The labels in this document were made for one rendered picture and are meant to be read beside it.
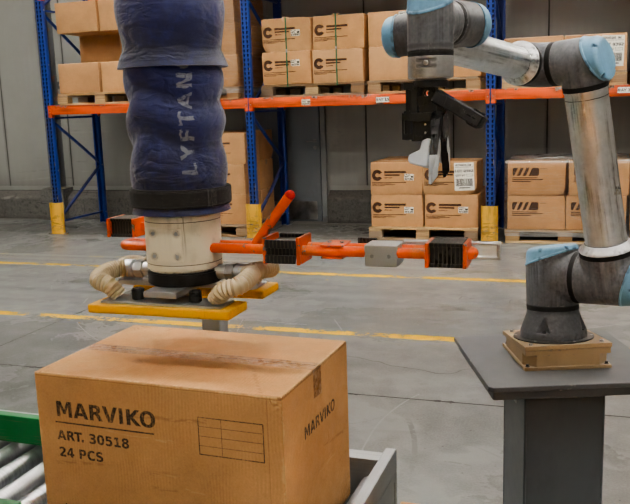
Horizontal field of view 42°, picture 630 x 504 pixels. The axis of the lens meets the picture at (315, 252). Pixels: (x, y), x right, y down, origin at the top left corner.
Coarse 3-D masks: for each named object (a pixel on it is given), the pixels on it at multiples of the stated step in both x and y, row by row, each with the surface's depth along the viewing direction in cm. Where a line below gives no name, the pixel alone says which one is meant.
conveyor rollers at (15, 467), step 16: (0, 448) 246; (16, 448) 240; (32, 448) 238; (0, 464) 233; (16, 464) 228; (32, 464) 233; (0, 480) 221; (16, 480) 217; (32, 480) 220; (0, 496) 209; (16, 496) 213; (32, 496) 208; (352, 496) 203
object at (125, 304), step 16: (96, 304) 178; (112, 304) 177; (128, 304) 177; (144, 304) 175; (160, 304) 174; (176, 304) 173; (192, 304) 173; (208, 304) 172; (224, 304) 172; (240, 304) 174
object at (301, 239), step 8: (264, 240) 172; (272, 240) 172; (280, 240) 171; (288, 240) 171; (296, 240) 171; (304, 240) 174; (264, 248) 174; (272, 248) 173; (280, 248) 172; (288, 248) 171; (296, 248) 171; (264, 256) 174; (272, 256) 172; (280, 256) 172; (288, 256) 171; (296, 256) 172; (304, 256) 174
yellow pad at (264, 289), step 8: (144, 288) 195; (200, 288) 190; (208, 288) 190; (256, 288) 188; (264, 288) 188; (272, 288) 190; (240, 296) 187; (248, 296) 186; (256, 296) 186; (264, 296) 186
